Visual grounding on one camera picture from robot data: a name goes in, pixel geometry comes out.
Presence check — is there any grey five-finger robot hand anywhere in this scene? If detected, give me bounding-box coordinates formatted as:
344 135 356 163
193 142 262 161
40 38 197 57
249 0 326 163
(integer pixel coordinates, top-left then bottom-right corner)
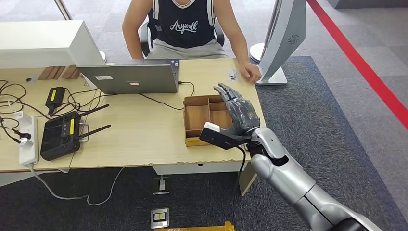
213 83 261 137

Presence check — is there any person's left hand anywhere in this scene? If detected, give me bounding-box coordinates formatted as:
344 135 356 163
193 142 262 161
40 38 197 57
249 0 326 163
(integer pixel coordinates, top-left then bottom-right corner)
238 61 262 84

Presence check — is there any wooden organizer box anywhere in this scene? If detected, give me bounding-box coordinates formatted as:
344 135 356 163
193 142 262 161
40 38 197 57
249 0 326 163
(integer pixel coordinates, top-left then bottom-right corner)
183 94 235 147

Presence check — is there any person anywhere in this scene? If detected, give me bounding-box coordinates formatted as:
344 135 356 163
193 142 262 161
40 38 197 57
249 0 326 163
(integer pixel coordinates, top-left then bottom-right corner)
121 0 262 84

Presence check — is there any metal pole with round base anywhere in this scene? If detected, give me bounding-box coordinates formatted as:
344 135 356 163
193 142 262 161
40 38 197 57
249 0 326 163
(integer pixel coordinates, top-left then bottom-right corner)
249 42 266 64
54 0 108 62

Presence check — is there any black office chair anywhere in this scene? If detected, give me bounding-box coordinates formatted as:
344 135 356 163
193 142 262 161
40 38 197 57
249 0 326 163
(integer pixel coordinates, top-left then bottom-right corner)
139 9 226 57

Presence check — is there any silver standing monitor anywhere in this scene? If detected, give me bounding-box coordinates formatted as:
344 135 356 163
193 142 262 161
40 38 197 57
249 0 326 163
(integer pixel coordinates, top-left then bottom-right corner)
255 0 307 86

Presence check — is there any light wood desk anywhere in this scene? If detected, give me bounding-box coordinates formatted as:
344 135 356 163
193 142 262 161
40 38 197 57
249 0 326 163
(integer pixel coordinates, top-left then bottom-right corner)
69 57 267 197
0 65 96 187

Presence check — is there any red floor tape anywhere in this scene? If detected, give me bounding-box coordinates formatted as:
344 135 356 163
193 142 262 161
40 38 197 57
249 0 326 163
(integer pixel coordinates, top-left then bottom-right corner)
306 0 408 131

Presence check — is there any white floor plug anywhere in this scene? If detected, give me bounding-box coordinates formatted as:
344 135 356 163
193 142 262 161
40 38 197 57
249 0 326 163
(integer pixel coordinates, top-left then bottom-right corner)
153 174 170 196

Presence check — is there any grey laptop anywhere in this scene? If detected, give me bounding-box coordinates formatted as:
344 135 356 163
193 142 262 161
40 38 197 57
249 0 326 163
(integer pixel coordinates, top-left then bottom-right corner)
76 59 181 95

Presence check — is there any yellow cardboard piece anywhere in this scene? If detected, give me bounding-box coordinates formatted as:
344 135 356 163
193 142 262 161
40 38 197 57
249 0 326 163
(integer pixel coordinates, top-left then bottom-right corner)
153 221 236 231

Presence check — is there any silver floor socket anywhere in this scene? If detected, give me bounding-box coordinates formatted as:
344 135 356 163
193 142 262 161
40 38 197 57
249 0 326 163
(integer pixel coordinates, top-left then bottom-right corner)
150 207 170 230

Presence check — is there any grey furniture edge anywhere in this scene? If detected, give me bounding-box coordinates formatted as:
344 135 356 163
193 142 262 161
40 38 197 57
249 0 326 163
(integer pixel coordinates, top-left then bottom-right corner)
327 0 408 10

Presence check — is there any wooden block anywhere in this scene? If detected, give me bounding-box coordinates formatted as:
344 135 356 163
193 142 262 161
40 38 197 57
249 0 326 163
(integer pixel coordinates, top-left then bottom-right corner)
38 65 66 80
61 64 80 80

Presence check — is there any black remote controller with antennas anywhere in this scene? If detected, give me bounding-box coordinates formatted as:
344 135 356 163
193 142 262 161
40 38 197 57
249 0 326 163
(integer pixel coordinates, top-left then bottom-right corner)
39 103 112 161

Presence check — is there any black power adapter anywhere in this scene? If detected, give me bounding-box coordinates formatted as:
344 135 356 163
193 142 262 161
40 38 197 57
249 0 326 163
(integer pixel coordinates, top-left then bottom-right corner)
45 86 66 117

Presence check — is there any white cabinet box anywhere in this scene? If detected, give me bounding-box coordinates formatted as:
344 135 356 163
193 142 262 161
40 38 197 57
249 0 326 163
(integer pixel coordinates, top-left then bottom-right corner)
0 20 106 69

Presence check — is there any white power strip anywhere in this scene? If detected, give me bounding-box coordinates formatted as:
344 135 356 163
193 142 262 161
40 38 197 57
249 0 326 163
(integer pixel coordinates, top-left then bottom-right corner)
19 115 39 167

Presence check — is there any black plug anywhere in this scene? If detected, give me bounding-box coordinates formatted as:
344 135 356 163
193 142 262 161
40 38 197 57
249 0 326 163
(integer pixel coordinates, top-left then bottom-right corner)
11 127 33 141

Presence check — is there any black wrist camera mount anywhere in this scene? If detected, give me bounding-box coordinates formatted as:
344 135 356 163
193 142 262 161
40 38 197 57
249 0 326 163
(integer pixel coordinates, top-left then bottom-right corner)
199 127 255 151

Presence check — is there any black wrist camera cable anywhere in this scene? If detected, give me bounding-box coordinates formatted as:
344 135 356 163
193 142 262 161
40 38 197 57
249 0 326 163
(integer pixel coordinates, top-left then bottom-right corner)
231 146 248 231

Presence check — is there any black laptop cable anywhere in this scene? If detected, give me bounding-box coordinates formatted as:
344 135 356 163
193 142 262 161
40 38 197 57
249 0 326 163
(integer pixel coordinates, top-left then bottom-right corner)
139 81 196 111

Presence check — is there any black adapter cable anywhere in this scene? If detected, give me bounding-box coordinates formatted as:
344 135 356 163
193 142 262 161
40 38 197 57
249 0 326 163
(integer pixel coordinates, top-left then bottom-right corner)
48 88 111 117

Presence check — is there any white power cable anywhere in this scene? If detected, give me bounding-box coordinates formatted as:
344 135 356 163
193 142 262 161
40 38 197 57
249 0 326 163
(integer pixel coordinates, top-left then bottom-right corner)
28 164 127 206

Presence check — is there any black tangled cable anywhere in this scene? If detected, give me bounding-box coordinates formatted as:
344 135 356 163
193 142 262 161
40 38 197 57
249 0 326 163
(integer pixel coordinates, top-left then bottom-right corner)
0 79 51 122

